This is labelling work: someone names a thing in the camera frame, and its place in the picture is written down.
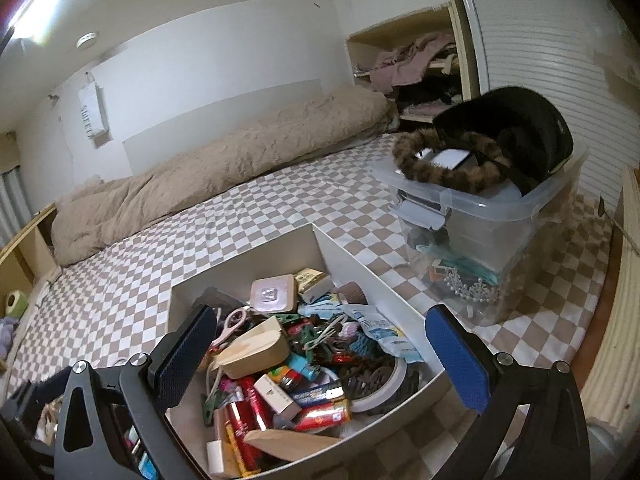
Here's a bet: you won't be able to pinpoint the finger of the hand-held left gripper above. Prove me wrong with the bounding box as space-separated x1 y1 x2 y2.
2 367 72 431

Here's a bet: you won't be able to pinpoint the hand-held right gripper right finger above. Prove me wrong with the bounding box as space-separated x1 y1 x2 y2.
424 303 592 480

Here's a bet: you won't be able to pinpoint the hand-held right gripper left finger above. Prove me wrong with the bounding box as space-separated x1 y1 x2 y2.
52 303 219 480

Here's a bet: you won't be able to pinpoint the white storage box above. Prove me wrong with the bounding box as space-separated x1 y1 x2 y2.
165 222 454 480

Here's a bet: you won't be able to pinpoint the clear plastic storage bin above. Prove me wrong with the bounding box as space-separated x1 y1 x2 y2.
372 147 589 327

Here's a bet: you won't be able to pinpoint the pink white scissors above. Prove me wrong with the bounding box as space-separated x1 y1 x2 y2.
211 306 251 350

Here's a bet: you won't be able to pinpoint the beige wooden box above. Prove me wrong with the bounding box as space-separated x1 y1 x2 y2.
215 316 291 379

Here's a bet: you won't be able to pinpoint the silver tiara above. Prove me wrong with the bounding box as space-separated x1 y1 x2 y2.
432 265 502 307

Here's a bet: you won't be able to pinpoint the white blue packet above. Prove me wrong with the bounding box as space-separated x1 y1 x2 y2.
345 305 424 364
304 294 342 312

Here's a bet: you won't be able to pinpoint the brown hair claw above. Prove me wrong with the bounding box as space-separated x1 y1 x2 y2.
345 357 396 402

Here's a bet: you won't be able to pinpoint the teal crochet piece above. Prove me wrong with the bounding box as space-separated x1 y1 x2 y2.
347 335 382 357

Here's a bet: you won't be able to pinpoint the teal packet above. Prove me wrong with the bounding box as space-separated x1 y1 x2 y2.
420 245 502 282

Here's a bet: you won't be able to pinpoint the white rectangular case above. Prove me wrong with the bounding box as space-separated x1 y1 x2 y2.
252 374 304 419

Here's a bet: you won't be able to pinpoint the checkered bed sheet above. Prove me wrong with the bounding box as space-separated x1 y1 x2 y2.
0 132 614 411

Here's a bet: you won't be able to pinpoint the yellow lighter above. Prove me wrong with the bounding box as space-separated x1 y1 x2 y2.
224 422 251 477

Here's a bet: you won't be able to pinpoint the light blue lighter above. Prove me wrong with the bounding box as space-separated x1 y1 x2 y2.
289 352 321 381

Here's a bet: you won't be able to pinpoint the brown tape roll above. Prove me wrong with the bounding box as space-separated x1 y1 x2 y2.
339 282 369 307

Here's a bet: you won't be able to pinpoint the wooden bedside shelf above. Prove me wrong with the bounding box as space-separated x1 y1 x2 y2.
0 202 61 302

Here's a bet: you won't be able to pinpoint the dark blue lighter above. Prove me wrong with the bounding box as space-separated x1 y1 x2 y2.
290 382 346 409

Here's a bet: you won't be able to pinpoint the flat wooden block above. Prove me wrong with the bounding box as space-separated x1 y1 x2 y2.
243 428 344 463

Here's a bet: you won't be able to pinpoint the red silver lighter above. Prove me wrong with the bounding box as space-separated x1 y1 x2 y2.
295 400 354 434

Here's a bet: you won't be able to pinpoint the gold white small carton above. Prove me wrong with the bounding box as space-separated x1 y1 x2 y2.
294 270 334 304

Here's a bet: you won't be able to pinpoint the beige fluffy blanket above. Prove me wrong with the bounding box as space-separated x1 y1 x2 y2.
50 85 392 267

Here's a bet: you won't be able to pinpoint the leopard fur headband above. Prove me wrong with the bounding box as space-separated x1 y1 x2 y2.
392 130 504 196

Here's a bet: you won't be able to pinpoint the grey curtain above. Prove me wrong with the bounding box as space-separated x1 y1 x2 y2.
0 167 24 246

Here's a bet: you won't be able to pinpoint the black cap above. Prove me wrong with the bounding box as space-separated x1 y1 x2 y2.
433 86 575 197

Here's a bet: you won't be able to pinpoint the dark clothes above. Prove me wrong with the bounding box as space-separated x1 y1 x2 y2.
395 82 464 111

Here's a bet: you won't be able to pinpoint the pink clothes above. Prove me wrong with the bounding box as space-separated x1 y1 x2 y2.
370 31 456 94

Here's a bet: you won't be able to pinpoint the white shutter door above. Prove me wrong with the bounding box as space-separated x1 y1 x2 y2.
450 0 640 202

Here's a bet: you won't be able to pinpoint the wall niche shelf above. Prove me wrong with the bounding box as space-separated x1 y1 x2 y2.
346 6 481 124

